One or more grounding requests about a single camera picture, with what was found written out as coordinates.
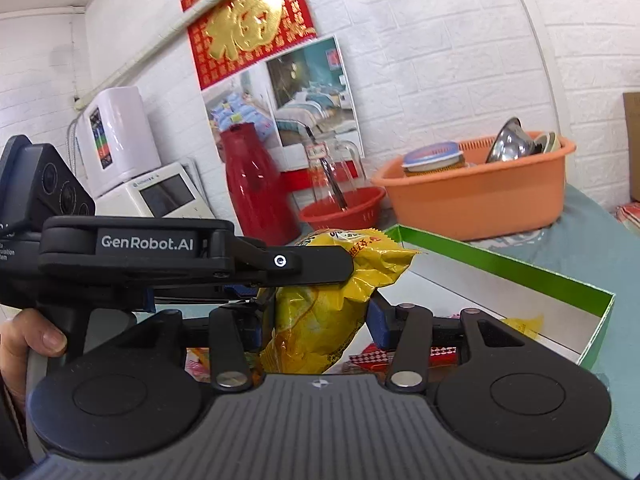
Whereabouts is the steel bowl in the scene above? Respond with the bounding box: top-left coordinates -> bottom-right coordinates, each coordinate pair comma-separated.
485,117 -> 542,164

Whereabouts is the metal hose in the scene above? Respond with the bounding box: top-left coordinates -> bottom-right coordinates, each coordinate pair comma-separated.
66,119 -> 82,177

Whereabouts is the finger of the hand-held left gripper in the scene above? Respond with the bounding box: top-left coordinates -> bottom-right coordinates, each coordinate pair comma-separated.
142,280 -> 261,311
215,235 -> 355,287

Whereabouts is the clear glass jar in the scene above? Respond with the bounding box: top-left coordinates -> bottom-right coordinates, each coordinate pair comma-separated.
306,139 -> 362,211

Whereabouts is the red thermos jug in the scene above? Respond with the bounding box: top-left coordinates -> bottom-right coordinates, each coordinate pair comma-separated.
220,122 -> 302,247

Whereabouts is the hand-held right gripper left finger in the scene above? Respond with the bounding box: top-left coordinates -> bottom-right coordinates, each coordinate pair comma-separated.
132,304 -> 265,393

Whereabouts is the white water purifier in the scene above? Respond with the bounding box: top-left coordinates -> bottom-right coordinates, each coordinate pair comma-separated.
82,86 -> 162,199

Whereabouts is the orange plastic basin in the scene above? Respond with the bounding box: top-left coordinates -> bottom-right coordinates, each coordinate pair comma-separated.
370,132 -> 577,242

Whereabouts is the white appliance with screen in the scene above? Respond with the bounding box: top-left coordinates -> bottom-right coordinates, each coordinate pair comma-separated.
95,159 -> 219,221

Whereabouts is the teal tablecloth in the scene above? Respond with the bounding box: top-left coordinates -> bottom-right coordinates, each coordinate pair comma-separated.
465,182 -> 640,466

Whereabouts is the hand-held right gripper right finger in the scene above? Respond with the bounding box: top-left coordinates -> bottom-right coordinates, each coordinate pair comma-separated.
367,292 -> 527,393

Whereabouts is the green cardboard box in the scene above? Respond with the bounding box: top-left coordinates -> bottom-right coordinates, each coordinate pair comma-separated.
382,224 -> 616,372

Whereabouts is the ceramic bowl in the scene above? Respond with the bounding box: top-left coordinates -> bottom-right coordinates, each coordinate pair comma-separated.
534,131 -> 564,156

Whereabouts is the brown cardboard box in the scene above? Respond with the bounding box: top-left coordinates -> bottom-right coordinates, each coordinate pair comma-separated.
622,91 -> 640,204

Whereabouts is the red plastic basket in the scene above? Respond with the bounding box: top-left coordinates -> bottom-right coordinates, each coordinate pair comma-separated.
299,186 -> 387,233

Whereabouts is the person's left hand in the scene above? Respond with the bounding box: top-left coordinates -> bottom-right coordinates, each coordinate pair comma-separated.
0,307 -> 68,416

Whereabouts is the yellow snack bag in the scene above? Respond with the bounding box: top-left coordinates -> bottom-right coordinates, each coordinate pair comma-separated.
257,227 -> 418,376

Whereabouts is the red gold wall calendar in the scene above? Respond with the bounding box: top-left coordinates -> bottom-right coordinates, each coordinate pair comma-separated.
180,0 -> 319,92

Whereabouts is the small yellow snack packet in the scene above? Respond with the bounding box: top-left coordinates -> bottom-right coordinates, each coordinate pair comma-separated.
500,314 -> 546,347

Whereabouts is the bedding wall poster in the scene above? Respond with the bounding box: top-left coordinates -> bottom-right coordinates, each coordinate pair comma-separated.
200,35 -> 366,163

